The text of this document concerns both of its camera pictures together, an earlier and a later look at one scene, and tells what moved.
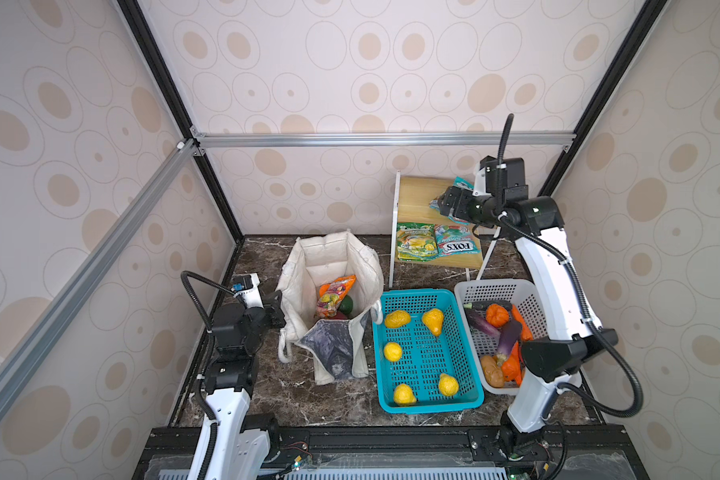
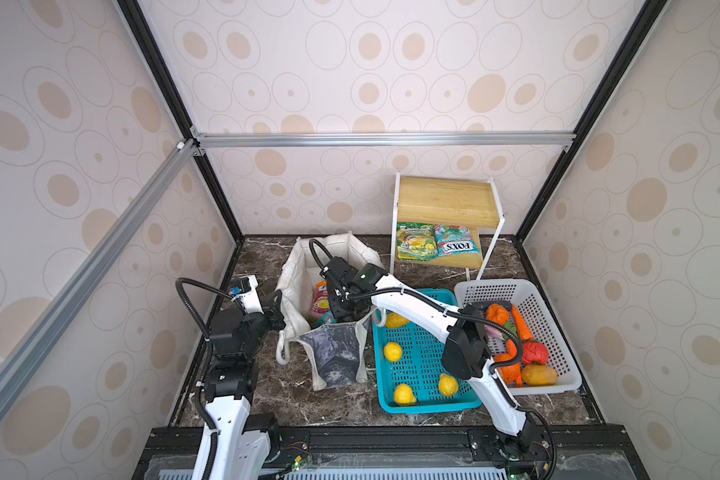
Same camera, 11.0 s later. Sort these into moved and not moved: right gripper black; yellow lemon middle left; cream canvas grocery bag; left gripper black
Moved: right gripper black
Not moved: yellow lemon middle left; left gripper black; cream canvas grocery bag
